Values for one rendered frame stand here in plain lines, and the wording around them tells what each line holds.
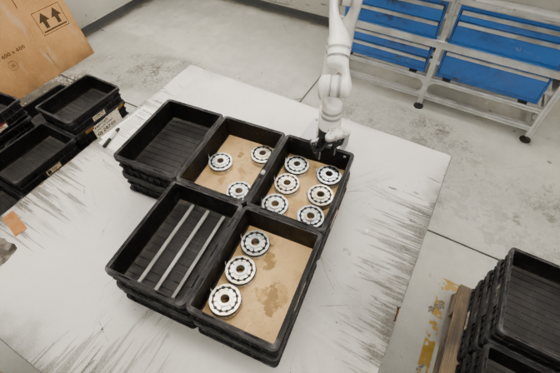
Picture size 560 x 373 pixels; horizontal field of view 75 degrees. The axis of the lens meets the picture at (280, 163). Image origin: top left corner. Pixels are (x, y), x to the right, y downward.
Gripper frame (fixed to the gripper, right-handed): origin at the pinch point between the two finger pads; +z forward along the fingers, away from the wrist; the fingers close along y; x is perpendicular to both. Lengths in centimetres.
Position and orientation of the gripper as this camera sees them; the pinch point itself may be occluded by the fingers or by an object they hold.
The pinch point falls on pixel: (325, 153)
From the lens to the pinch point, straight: 140.1
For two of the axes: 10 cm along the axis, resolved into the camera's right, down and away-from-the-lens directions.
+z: 0.0, 6.6, 7.5
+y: -9.3, 2.8, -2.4
